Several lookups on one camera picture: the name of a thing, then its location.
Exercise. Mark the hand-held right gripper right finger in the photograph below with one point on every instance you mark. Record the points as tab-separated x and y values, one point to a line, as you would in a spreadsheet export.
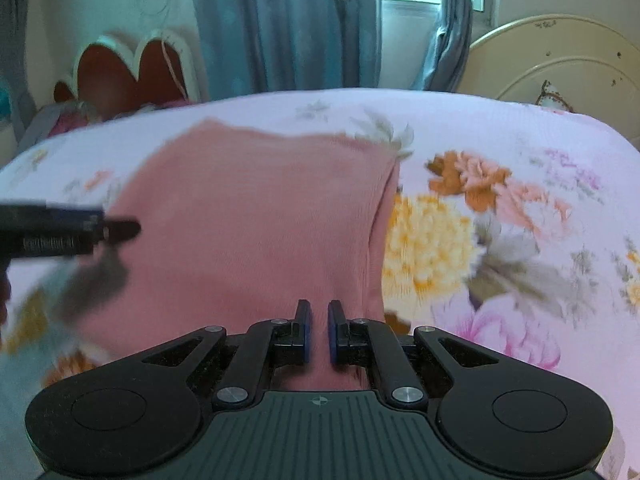
333	336

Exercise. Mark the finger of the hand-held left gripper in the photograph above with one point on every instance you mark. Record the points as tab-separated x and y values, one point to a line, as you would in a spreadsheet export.
75	230

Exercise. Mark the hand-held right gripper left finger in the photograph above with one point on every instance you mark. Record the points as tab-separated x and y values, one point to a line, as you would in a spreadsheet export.
306	336

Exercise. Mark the pink shirt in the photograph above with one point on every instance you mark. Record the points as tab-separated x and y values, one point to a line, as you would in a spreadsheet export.
250	230

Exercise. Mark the pink floral bedding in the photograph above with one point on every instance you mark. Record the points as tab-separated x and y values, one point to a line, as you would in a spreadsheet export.
70	117

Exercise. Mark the red heart-shaped headboard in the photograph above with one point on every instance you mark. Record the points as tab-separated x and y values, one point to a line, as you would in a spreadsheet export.
125	75

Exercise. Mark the floral bed sheet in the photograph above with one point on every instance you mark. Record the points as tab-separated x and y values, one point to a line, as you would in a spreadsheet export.
500	220

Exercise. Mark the wide blue curtain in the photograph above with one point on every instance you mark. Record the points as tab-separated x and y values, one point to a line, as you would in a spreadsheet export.
285	25

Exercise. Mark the tied blue curtain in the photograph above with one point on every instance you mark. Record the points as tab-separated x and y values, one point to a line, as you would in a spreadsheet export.
450	35

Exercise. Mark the patterned brown-edged pillow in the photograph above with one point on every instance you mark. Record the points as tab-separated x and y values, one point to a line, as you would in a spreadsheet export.
554	96

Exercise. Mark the cream round headboard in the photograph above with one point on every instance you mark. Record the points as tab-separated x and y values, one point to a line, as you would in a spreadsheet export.
575	60

